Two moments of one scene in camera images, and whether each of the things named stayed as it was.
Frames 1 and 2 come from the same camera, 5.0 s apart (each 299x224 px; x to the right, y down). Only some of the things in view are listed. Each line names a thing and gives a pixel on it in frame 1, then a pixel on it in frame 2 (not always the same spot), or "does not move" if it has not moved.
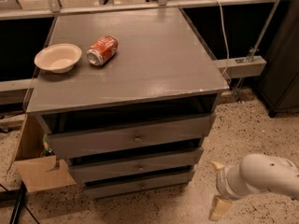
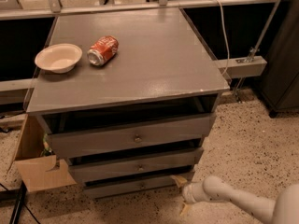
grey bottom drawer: (108, 190) does not move
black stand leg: (19, 204) does not move
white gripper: (222, 182) → (189, 192)
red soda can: (102, 49) does not move
